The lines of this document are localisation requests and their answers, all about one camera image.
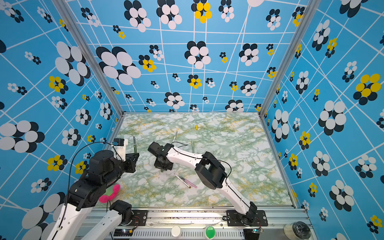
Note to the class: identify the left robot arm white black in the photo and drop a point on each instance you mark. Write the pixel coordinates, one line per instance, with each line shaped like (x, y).
(105, 170)

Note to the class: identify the white round button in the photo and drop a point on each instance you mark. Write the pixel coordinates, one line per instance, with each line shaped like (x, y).
(176, 232)

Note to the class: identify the light green pen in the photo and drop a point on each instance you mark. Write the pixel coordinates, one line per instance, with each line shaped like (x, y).
(193, 146)

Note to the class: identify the white marker pen yellow end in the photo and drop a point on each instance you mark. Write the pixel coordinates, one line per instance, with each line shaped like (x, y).
(175, 136)

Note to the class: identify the aluminium corner post right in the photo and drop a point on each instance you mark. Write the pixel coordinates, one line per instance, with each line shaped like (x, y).
(288, 57)

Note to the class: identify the pink pen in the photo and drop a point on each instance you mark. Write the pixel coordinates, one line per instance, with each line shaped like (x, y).
(189, 182)

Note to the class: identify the tape roll spool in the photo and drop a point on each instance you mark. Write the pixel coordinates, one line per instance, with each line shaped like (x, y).
(297, 231)

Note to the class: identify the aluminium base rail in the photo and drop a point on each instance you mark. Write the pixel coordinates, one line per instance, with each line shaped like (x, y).
(194, 221)

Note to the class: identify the green push button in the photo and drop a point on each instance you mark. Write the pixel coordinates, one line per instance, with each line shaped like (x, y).
(209, 233)

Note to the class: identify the aluminium corner post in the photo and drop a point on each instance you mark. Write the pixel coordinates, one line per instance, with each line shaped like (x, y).
(80, 40)
(288, 57)

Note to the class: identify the plush toy with glasses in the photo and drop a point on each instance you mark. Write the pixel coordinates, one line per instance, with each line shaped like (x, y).
(110, 194)

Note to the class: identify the aluminium corner post left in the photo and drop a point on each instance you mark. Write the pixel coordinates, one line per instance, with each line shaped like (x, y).
(80, 40)

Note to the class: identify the dark green pen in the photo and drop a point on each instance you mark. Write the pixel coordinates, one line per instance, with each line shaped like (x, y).
(135, 145)

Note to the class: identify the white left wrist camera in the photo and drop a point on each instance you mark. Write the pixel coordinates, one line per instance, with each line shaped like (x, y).
(119, 149)

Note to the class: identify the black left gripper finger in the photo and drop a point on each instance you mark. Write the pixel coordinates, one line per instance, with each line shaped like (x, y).
(133, 164)
(132, 157)

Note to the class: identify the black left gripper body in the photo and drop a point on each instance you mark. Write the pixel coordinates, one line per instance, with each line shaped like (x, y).
(126, 166)

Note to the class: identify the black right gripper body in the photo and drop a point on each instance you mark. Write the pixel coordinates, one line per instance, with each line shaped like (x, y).
(159, 164)

